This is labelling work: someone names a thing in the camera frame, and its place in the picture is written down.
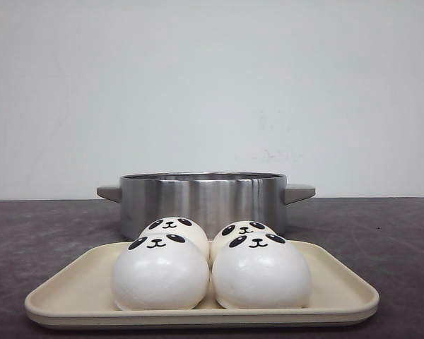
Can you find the panda bun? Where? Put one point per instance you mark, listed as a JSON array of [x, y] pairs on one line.
[[183, 227], [261, 271], [160, 271], [233, 230]]

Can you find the stainless steel steamer pot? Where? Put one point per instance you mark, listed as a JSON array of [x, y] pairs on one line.
[[211, 199]]

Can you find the cream rectangular plastic tray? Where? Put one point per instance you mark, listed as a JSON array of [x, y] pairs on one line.
[[79, 297]]

